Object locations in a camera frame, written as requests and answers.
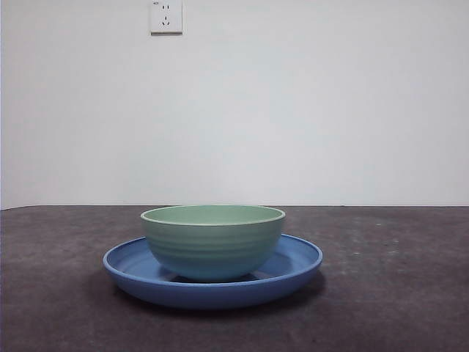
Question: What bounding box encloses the green ribbed bowl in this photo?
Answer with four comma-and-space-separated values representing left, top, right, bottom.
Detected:
140, 204, 287, 283

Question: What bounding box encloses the blue round plate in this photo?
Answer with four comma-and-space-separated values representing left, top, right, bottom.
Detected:
102, 233, 324, 311

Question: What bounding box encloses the white wall socket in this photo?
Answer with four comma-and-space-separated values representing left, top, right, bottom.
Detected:
149, 0, 183, 37

